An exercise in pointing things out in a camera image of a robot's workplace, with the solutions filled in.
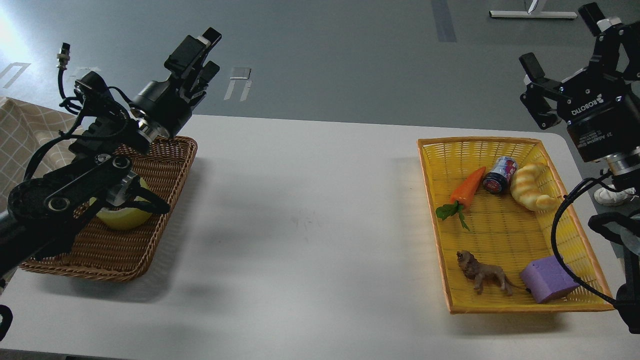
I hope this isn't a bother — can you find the brown wicker basket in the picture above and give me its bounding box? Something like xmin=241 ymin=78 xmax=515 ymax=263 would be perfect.
xmin=20 ymin=136 xmax=198 ymax=282

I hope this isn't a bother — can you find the yellow plastic basket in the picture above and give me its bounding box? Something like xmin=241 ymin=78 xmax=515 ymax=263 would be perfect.
xmin=417 ymin=136 xmax=613 ymax=314

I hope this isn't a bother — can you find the white sneaker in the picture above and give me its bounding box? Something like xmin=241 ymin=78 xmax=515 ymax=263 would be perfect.
xmin=593 ymin=187 xmax=636 ymax=207

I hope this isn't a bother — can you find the orange toy carrot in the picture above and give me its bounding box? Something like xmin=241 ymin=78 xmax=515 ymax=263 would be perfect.
xmin=435 ymin=166 xmax=486 ymax=231

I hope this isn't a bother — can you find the yellow tape roll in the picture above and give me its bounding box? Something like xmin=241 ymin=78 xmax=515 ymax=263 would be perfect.
xmin=96 ymin=207 xmax=152 ymax=231

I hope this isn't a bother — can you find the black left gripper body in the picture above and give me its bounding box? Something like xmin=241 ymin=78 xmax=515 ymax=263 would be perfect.
xmin=130 ymin=76 xmax=201 ymax=138

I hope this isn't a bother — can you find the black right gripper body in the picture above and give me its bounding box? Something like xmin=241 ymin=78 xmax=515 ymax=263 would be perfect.
xmin=557 ymin=68 xmax=640 ymax=162

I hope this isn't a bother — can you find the toy croissant bread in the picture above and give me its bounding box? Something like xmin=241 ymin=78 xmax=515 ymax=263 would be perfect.
xmin=510 ymin=162 xmax=562 ymax=212

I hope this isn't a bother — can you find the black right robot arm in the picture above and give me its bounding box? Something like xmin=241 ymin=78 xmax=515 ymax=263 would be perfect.
xmin=519 ymin=2 xmax=640 ymax=334

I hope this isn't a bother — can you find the brown toy lion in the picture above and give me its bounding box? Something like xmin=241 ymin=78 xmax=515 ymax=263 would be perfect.
xmin=455 ymin=250 xmax=531 ymax=296

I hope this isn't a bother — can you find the purple foam block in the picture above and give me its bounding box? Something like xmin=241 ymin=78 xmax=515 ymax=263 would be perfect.
xmin=519 ymin=255 xmax=579 ymax=305

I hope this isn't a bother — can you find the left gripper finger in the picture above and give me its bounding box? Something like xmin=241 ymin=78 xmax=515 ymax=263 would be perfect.
xmin=190 ymin=61 xmax=220 ymax=109
xmin=164 ymin=27 xmax=222 ymax=81

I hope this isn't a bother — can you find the white desk foot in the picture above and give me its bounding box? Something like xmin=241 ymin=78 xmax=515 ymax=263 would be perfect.
xmin=488 ymin=0 xmax=578 ymax=20

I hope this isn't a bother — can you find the small soda can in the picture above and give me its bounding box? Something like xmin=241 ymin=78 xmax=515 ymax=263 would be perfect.
xmin=482 ymin=156 xmax=519 ymax=195

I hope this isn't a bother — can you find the beige checkered cloth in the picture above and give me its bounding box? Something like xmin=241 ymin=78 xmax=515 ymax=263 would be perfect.
xmin=0 ymin=96 xmax=76 ymax=211

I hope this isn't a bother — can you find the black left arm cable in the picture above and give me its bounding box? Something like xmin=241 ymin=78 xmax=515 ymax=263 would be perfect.
xmin=22 ymin=42 xmax=146 ymax=181

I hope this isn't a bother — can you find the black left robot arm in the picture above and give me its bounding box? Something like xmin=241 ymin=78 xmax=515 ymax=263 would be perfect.
xmin=1 ymin=28 xmax=222 ymax=276

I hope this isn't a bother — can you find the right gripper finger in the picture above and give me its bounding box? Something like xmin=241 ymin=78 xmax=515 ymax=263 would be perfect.
xmin=578 ymin=2 xmax=640 ymax=82
xmin=518 ymin=52 xmax=570 ymax=130

